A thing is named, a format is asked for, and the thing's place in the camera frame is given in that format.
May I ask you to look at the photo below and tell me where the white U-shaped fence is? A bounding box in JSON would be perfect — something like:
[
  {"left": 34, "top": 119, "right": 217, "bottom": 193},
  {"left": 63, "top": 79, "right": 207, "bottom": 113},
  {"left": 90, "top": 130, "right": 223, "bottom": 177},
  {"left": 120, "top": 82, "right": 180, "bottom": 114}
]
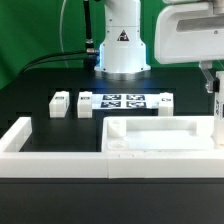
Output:
[{"left": 0, "top": 117, "right": 224, "bottom": 178}]

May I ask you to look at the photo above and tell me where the thin white cable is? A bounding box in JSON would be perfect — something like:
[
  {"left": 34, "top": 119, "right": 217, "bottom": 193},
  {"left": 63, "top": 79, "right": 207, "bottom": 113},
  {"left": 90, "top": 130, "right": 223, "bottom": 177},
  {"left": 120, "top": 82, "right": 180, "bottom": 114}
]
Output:
[{"left": 58, "top": 0, "right": 69, "bottom": 69}]

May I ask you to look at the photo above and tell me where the black cable upper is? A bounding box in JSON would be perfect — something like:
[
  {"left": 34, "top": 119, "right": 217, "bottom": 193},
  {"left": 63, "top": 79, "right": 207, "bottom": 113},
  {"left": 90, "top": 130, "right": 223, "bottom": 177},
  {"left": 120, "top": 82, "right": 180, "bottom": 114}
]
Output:
[{"left": 20, "top": 49, "right": 100, "bottom": 75}]

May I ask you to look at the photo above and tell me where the black vertical pole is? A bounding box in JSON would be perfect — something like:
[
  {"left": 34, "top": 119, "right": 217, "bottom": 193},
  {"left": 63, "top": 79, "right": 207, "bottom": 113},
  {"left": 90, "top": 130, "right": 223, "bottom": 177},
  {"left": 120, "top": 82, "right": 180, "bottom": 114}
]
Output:
[{"left": 83, "top": 0, "right": 94, "bottom": 70}]

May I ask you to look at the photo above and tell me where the black cable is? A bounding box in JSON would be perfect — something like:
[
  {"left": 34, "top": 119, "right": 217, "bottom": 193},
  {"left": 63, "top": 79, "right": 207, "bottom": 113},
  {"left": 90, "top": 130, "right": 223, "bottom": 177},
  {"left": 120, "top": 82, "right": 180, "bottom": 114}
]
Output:
[
  {"left": 20, "top": 49, "right": 100, "bottom": 75},
  {"left": 23, "top": 55, "right": 100, "bottom": 73}
]

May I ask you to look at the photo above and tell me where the black cable lower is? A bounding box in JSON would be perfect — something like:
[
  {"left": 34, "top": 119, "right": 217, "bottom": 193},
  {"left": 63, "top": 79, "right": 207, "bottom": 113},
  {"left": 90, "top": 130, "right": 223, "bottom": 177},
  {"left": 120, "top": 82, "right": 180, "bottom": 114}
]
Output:
[{"left": 23, "top": 55, "right": 100, "bottom": 73}]

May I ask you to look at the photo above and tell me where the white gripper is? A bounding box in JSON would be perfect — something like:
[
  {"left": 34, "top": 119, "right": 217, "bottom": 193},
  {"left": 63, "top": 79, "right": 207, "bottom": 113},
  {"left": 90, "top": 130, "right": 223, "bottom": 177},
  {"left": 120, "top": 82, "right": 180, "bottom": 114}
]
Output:
[{"left": 154, "top": 0, "right": 224, "bottom": 93}]

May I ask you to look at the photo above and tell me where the white desk top panel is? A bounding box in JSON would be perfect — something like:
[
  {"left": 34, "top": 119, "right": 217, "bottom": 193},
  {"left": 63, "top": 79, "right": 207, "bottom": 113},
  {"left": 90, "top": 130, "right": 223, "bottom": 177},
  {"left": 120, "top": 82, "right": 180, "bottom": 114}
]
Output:
[{"left": 101, "top": 116, "right": 224, "bottom": 152}]

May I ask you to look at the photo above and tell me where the sheet with four markers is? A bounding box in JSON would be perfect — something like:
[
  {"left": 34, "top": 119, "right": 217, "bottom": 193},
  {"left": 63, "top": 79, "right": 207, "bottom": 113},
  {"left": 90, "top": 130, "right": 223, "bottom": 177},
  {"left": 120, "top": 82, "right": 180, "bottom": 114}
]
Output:
[{"left": 92, "top": 94, "right": 159, "bottom": 110}]

